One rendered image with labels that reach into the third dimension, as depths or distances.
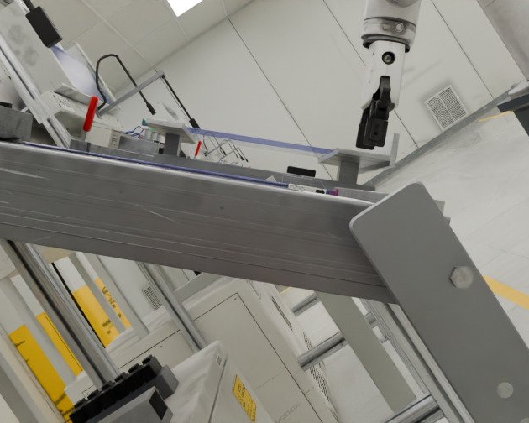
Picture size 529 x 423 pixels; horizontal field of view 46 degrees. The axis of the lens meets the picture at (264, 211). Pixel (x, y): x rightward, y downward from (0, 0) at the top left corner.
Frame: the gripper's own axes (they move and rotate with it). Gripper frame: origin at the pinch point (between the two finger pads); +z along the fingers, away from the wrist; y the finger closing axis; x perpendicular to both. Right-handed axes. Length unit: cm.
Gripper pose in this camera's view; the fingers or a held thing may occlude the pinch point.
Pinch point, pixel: (369, 141)
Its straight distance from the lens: 101.5
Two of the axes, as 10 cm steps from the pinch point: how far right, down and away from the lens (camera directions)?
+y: 0.2, -0.5, 10.0
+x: -9.9, -1.6, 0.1
